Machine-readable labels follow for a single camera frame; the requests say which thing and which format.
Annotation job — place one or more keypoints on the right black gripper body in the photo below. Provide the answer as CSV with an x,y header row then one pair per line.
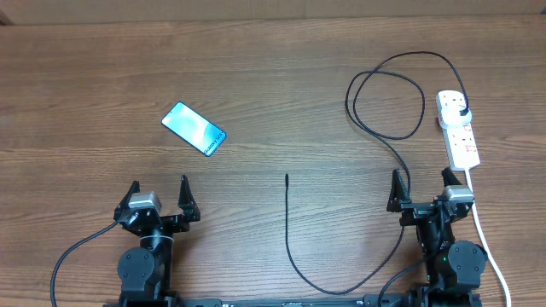
x,y
415,211

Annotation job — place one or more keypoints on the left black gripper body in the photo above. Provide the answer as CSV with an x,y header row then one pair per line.
x,y
174,224

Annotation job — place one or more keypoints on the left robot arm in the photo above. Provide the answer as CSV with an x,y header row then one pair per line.
x,y
145,270

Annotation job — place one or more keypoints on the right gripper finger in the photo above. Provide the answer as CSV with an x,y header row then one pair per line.
x,y
399,197
449,178

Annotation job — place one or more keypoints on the smartphone with blue screen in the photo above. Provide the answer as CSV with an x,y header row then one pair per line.
x,y
196,130

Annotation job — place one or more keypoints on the white power strip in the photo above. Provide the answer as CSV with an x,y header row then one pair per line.
x,y
460,142

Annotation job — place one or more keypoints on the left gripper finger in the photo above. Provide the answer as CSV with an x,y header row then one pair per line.
x,y
134,188
186,201

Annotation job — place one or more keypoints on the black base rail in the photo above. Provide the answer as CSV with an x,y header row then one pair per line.
x,y
369,300

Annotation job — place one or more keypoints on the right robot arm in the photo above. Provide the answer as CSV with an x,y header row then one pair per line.
x,y
454,267

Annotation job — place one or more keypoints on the white charger plug adapter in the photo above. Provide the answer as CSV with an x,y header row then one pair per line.
x,y
451,117

